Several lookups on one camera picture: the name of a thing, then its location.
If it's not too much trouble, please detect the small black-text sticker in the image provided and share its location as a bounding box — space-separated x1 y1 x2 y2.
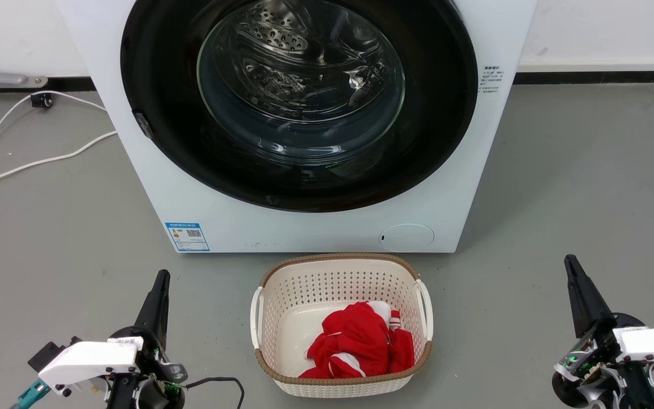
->
479 64 504 95

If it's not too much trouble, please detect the red and white garment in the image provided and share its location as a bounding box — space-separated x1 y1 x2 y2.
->
299 301 416 379

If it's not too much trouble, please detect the cream perforated laundry basket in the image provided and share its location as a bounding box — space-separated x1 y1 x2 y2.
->
250 253 434 398

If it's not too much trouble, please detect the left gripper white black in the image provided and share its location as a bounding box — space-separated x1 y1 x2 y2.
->
28 269 188 409

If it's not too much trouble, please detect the blue energy label sticker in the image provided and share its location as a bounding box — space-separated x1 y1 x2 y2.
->
165 222 211 253

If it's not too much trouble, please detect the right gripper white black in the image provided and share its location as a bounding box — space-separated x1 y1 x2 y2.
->
551 254 654 409

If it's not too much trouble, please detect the round white filter cover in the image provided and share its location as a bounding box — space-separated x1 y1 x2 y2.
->
378 223 435 252

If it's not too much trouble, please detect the round black glass washer door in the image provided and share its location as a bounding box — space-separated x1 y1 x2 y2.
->
120 0 479 214

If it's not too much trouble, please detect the thin black left gripper cable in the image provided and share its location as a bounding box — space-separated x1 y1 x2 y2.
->
184 376 246 409

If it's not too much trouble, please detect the white front-load washing machine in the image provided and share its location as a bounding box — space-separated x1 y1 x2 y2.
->
56 0 539 254

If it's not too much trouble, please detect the teal connector plug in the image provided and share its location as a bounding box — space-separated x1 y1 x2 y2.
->
10 379 53 409

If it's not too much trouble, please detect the white hose cable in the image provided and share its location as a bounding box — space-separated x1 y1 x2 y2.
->
0 130 119 192

